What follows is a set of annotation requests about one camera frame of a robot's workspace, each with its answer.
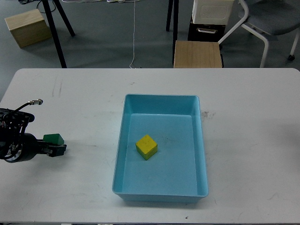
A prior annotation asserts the white air purifier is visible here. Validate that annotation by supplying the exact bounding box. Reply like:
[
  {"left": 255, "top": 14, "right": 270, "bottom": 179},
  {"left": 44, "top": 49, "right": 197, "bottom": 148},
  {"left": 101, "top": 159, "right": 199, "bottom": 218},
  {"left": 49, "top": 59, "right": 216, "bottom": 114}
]
[{"left": 192, "top": 0, "right": 234, "bottom": 25}]

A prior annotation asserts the grey white chair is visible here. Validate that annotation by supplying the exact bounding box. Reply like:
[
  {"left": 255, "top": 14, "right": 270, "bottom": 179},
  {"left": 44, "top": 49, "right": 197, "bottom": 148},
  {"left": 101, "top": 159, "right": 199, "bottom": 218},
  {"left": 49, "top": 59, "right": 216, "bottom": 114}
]
[{"left": 218, "top": 0, "right": 300, "bottom": 68}]

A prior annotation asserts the black table legs left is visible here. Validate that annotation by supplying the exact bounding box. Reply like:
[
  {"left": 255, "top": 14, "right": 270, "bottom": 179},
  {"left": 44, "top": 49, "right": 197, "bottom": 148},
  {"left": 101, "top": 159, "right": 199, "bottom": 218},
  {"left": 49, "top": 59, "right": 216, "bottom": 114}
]
[{"left": 41, "top": 0, "right": 75, "bottom": 68}]

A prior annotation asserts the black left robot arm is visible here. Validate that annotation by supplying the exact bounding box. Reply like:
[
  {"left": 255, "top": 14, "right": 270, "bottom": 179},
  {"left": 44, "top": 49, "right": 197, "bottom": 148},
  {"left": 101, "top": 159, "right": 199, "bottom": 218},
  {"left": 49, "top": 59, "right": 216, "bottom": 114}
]
[{"left": 0, "top": 99, "right": 67, "bottom": 163}]

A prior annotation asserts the light wooden box left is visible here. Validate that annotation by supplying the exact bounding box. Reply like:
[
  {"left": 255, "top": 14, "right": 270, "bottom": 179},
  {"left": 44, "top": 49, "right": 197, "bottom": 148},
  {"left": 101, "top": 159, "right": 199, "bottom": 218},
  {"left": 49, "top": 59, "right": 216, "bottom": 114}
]
[{"left": 5, "top": 9, "right": 52, "bottom": 48}]

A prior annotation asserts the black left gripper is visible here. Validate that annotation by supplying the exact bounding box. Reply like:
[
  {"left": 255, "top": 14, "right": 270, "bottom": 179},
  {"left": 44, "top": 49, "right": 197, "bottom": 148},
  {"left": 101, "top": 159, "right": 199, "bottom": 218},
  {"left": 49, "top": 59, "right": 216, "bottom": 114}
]
[{"left": 11, "top": 133, "right": 67, "bottom": 163}]

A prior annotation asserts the light blue plastic bin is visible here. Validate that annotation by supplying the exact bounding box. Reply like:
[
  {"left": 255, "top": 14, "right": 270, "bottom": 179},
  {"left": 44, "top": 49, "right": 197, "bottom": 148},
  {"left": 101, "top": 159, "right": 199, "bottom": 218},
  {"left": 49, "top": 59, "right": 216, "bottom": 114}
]
[{"left": 112, "top": 94, "right": 209, "bottom": 203}]

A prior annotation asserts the white hanging cable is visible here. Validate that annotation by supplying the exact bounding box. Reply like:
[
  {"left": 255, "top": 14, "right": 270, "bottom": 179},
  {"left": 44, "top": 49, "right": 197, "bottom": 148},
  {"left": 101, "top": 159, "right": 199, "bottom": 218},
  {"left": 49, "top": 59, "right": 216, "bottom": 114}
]
[{"left": 129, "top": 0, "right": 137, "bottom": 69}]

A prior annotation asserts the black table leg centre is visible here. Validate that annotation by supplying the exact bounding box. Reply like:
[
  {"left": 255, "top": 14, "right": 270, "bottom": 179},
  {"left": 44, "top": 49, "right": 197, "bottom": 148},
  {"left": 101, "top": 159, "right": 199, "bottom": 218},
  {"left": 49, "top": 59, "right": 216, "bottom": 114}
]
[{"left": 165, "top": 0, "right": 180, "bottom": 66}]

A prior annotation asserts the yellow wooden cube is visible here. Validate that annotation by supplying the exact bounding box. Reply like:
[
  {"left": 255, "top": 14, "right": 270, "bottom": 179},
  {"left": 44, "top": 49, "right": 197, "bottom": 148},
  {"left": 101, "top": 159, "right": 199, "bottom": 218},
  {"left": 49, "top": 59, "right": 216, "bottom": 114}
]
[{"left": 135, "top": 135, "right": 158, "bottom": 160}]

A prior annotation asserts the green wooden cube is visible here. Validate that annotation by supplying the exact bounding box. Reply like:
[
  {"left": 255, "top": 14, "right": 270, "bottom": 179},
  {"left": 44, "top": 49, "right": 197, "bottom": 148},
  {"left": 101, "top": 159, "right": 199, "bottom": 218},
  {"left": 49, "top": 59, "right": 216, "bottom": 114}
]
[{"left": 43, "top": 133, "right": 64, "bottom": 145}]

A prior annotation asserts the black drawer cabinet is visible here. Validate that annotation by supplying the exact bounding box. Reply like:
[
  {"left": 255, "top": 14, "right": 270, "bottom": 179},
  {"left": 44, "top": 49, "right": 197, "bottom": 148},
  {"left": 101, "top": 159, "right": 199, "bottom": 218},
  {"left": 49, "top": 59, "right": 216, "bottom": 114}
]
[{"left": 187, "top": 22, "right": 226, "bottom": 42}]

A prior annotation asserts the wooden stool centre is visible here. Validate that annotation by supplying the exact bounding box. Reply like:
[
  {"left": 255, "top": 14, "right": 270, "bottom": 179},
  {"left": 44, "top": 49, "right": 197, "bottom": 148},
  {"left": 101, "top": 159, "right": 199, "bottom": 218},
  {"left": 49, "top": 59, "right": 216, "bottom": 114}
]
[{"left": 173, "top": 40, "right": 223, "bottom": 68}]

